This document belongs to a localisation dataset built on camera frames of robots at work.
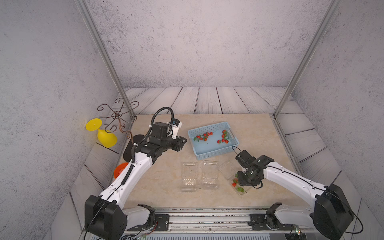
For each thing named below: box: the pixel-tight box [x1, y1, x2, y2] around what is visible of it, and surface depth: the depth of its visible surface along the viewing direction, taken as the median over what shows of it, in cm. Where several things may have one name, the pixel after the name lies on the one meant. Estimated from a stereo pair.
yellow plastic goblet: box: [85, 118, 118, 148], surface depth 75 cm
